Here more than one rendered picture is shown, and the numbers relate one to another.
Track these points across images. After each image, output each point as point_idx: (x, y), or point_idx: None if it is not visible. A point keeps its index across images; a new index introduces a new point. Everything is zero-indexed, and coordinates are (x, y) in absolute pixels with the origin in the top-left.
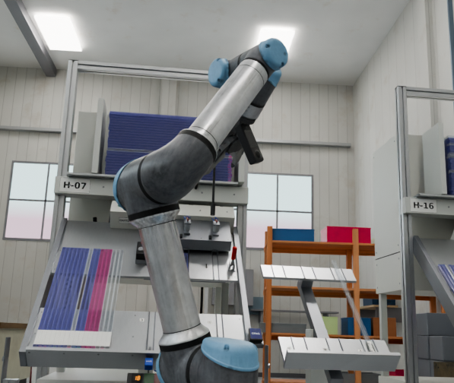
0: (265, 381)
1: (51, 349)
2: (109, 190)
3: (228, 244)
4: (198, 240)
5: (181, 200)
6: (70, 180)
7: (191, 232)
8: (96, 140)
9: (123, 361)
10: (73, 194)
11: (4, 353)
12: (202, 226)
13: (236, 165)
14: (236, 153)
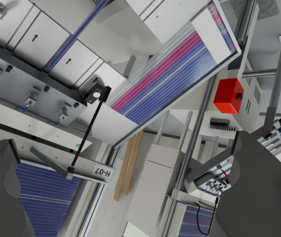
0: None
1: (234, 39)
2: (80, 162)
3: None
4: (27, 73)
5: (11, 132)
6: (104, 177)
7: (28, 89)
8: (77, 212)
9: None
10: (105, 165)
11: (242, 59)
12: (5, 90)
13: (0, 143)
14: (25, 234)
